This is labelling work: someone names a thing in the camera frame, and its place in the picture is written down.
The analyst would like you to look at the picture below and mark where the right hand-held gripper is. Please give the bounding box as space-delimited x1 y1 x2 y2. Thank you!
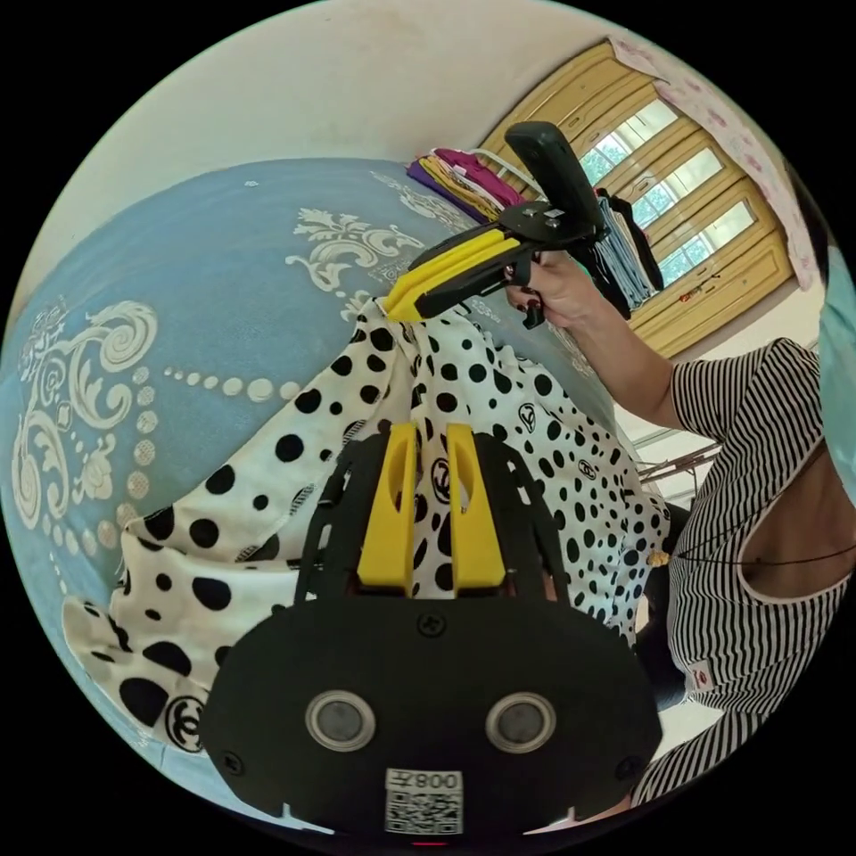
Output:
385 202 601 331

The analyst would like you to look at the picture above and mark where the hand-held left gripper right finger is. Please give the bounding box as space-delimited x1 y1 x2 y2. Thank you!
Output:
446 422 506 594

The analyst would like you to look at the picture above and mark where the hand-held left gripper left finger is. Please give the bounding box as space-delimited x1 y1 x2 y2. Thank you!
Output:
356 422 419 597

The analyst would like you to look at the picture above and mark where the white polka dot t-shirt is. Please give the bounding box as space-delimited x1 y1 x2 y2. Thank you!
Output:
63 293 674 755

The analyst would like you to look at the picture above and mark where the person's right forearm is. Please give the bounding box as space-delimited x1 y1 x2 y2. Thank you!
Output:
573 304 685 431

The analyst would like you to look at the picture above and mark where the person's right hand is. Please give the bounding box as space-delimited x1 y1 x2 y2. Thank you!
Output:
505 249 628 335

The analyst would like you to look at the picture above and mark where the colourful pile of clothes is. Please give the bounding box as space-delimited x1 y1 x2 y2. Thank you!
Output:
406 147 531 223

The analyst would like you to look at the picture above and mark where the grey and black pile of clothes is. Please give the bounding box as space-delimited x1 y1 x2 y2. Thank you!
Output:
580 189 666 321

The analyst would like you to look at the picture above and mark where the bed with blue patterned quilt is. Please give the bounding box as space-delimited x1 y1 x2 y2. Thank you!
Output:
0 157 627 807

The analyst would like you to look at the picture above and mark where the yellow wooden window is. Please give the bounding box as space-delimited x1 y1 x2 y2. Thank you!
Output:
477 38 816 364

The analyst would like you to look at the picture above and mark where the person's body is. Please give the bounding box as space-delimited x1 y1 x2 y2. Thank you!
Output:
627 243 856 807

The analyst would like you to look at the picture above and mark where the pink floral curtain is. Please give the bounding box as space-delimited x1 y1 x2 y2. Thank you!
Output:
606 33 833 290

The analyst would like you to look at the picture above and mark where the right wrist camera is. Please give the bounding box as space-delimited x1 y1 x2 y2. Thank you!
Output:
504 121 605 236

